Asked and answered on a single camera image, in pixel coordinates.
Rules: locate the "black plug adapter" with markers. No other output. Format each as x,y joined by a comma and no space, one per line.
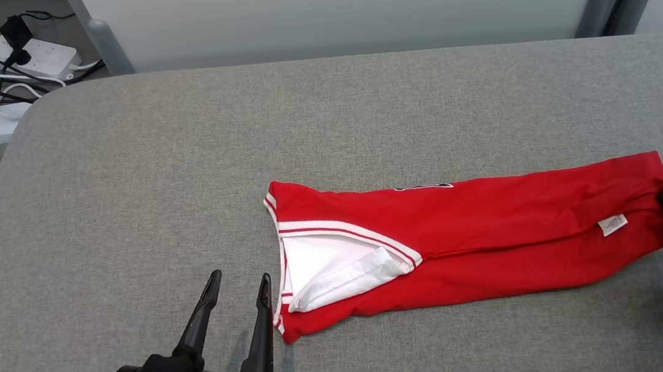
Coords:
17,34

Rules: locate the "white power strip with adapter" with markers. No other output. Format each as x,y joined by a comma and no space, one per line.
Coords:
47,59

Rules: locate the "red shirt white sleeves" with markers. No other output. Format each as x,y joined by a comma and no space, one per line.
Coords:
496,224

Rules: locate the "wide pale partition panel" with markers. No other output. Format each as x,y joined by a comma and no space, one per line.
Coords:
349,5

